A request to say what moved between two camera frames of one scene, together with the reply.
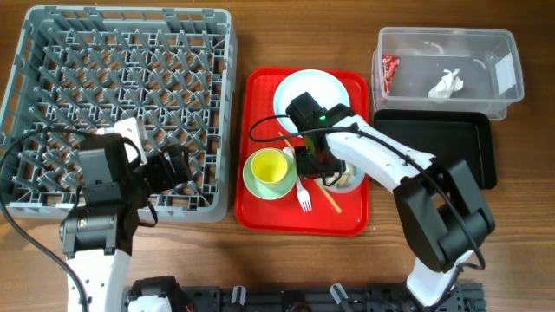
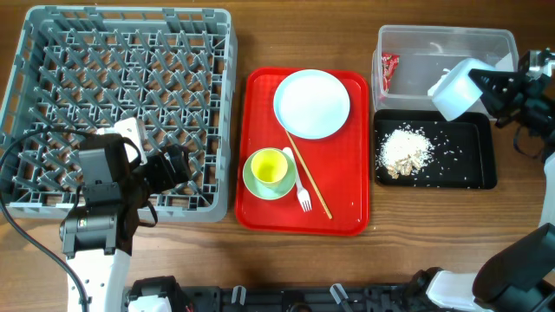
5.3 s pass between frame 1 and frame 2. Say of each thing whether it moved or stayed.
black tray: stayed
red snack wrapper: stayed
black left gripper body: stayed
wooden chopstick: moved
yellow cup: stayed
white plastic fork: stayed
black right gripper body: moved
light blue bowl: moved
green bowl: stayed
